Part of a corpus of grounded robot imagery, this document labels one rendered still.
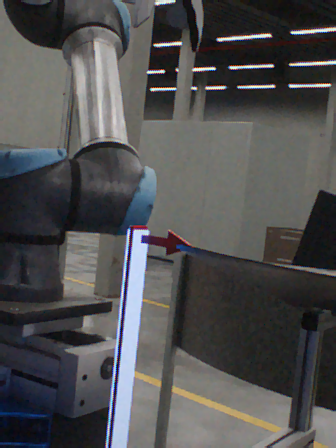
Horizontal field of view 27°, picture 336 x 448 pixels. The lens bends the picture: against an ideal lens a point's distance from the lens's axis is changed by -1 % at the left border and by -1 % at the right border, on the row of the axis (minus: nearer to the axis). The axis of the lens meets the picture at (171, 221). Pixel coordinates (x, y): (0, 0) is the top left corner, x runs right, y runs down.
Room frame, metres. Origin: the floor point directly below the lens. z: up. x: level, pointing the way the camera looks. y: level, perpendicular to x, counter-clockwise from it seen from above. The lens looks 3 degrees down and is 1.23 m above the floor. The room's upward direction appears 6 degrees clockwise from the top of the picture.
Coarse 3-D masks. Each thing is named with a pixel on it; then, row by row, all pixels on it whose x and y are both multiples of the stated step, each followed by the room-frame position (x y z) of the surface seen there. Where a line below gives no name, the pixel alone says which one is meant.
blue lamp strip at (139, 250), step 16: (144, 256) 0.68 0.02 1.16; (128, 288) 0.66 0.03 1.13; (128, 304) 0.66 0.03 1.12; (128, 320) 0.66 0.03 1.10; (128, 336) 0.67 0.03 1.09; (128, 352) 0.67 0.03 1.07; (128, 368) 0.67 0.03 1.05; (128, 384) 0.67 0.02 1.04; (128, 400) 0.68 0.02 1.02; (128, 416) 0.68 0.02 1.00
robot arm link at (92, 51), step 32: (64, 0) 1.32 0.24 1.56; (96, 0) 1.35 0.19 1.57; (64, 32) 1.33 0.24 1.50; (96, 32) 1.30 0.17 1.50; (128, 32) 1.36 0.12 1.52; (96, 64) 1.26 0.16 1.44; (96, 96) 1.22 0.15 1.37; (96, 128) 1.18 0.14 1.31; (96, 160) 1.12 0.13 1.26; (128, 160) 1.13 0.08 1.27; (96, 192) 1.07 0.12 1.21; (128, 192) 1.10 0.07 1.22; (96, 224) 1.09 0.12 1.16; (128, 224) 1.11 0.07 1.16
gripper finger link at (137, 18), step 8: (120, 0) 0.94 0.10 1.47; (128, 0) 0.92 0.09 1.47; (136, 0) 0.91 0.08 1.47; (144, 0) 0.91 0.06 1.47; (152, 0) 0.92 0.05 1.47; (136, 8) 0.91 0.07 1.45; (144, 8) 0.91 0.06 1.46; (136, 16) 0.91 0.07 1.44; (144, 16) 0.91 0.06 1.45; (136, 24) 0.91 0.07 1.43
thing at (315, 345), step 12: (324, 312) 1.12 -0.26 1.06; (300, 336) 1.12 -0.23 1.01; (312, 336) 1.11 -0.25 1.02; (300, 348) 1.12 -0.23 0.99; (312, 348) 1.11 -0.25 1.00; (300, 360) 1.12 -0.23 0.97; (312, 360) 1.11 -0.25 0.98; (300, 372) 1.12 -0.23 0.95; (312, 372) 1.11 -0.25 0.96; (300, 384) 1.12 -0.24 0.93; (312, 384) 1.11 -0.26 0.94; (300, 396) 1.12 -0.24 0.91; (312, 396) 1.12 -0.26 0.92; (300, 408) 1.11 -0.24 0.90; (312, 408) 1.12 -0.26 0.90; (300, 420) 1.11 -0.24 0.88; (312, 420) 1.13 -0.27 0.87
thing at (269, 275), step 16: (208, 256) 0.54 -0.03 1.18; (224, 256) 0.52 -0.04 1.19; (240, 272) 0.61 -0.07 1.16; (256, 272) 0.60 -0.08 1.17; (272, 272) 0.58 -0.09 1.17; (288, 272) 0.56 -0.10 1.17; (304, 272) 0.50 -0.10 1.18; (320, 272) 0.50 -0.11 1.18; (256, 288) 0.67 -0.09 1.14; (272, 288) 0.66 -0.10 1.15; (288, 288) 0.66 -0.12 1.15; (304, 288) 0.65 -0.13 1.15; (320, 288) 0.64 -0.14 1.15; (304, 304) 0.70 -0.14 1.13
